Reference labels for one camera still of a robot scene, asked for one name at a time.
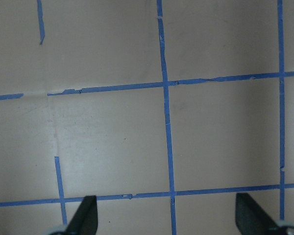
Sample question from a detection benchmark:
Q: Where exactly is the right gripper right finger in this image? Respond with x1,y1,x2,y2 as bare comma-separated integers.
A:
235,193,294,235

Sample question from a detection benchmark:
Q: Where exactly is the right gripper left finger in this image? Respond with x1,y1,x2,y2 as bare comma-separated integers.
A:
48,195,98,235

